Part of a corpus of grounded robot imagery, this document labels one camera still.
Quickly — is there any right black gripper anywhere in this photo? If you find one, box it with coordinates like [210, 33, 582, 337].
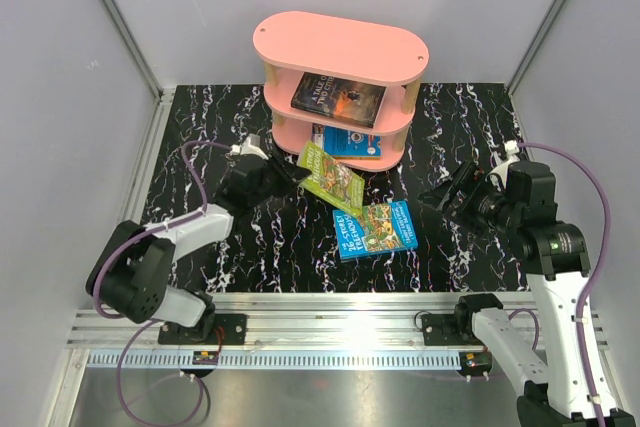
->
[417, 159, 521, 237]

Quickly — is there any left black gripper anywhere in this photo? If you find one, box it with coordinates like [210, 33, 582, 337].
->
[249, 150, 311, 207]

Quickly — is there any yellow-green 65-storey treehouse book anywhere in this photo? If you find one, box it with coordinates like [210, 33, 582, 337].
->
[297, 141, 365, 216]

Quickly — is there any blue back-cover treehouse book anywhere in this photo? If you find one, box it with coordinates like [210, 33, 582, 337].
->
[311, 124, 381, 160]

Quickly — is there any dark tale of two cities book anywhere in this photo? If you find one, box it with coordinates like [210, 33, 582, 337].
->
[291, 73, 386, 128]

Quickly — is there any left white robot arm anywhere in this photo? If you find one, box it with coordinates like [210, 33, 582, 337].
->
[85, 154, 311, 344]

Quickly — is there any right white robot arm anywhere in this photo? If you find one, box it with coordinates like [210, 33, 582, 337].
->
[419, 160, 636, 426]

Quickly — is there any blue 26-storey treehouse book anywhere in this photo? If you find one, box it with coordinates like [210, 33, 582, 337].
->
[333, 200, 418, 261]

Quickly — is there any black marble mat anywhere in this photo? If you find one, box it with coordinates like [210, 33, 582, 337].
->
[141, 83, 527, 293]

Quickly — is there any pink three-tier shelf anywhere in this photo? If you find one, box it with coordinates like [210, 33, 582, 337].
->
[253, 11, 429, 172]

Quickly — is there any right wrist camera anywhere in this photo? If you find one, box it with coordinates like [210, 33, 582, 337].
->
[487, 140, 520, 192]

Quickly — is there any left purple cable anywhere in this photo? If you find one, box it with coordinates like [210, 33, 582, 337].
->
[92, 141, 239, 423]

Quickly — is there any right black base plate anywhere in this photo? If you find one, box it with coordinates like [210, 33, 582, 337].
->
[419, 313, 482, 347]

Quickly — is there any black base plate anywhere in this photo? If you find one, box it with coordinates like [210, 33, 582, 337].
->
[158, 313, 248, 347]
[419, 313, 482, 347]

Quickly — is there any aluminium mounting rail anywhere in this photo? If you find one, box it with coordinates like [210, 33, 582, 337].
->
[67, 291, 609, 353]

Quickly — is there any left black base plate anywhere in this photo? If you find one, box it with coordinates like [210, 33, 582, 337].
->
[158, 313, 248, 347]

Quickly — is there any white slotted cable duct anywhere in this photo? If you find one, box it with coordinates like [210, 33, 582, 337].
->
[87, 349, 491, 371]

